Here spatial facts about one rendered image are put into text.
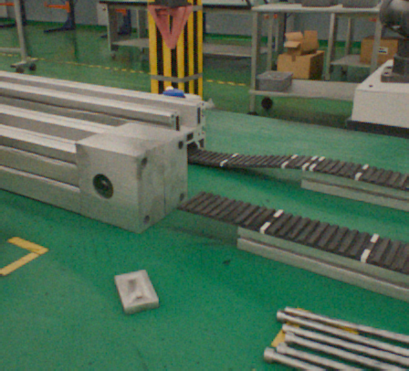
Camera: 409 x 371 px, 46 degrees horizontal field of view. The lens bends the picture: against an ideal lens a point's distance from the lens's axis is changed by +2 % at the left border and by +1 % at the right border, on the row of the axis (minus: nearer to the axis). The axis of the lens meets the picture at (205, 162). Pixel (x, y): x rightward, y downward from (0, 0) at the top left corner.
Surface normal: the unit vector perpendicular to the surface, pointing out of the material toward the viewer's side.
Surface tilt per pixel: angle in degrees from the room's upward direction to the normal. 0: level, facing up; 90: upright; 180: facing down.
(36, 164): 90
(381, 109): 90
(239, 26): 90
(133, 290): 0
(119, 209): 90
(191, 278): 0
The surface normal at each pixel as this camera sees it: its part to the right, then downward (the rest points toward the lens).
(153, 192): 0.85, 0.18
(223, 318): 0.00, -0.93
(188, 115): -0.52, 0.30
